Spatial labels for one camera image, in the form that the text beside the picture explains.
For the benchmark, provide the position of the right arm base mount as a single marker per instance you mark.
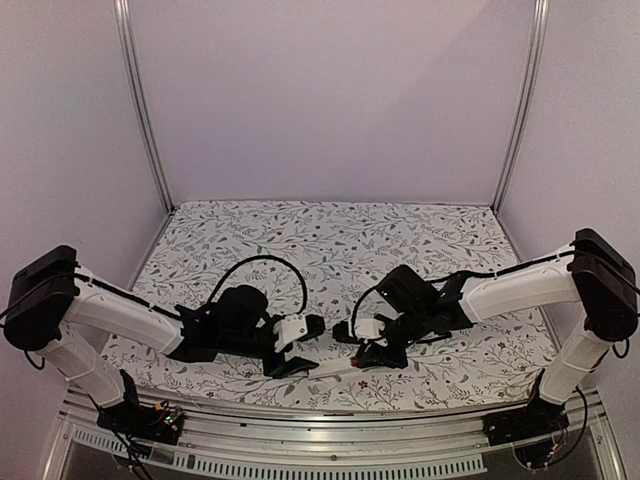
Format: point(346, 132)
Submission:
point(536, 418)

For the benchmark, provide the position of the aluminium front rail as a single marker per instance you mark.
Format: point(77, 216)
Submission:
point(230, 440)

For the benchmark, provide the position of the white remote control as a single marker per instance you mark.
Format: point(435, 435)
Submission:
point(337, 367)

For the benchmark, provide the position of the left aluminium frame post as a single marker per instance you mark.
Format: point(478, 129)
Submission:
point(126, 35)

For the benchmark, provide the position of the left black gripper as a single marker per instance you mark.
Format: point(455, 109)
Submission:
point(290, 368)

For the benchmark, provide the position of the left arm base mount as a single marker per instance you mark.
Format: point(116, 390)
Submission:
point(160, 423)

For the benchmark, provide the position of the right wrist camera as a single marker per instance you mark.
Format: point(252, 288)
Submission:
point(362, 330)

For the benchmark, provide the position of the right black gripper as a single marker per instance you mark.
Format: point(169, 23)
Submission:
point(397, 360)

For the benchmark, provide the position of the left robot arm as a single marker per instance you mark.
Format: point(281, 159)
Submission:
point(54, 294)

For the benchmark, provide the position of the right aluminium frame post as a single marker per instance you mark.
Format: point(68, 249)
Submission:
point(525, 99)

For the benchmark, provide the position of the floral patterned table mat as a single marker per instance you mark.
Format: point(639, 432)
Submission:
point(323, 258)

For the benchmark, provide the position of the aluminium frame post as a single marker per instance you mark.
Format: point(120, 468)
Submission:
point(126, 35)
point(525, 99)

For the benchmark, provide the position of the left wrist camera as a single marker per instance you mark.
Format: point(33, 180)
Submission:
point(296, 328)

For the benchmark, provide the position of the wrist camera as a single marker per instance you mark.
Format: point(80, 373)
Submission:
point(296, 328)
point(362, 330)

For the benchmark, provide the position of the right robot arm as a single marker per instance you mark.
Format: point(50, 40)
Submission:
point(588, 271)

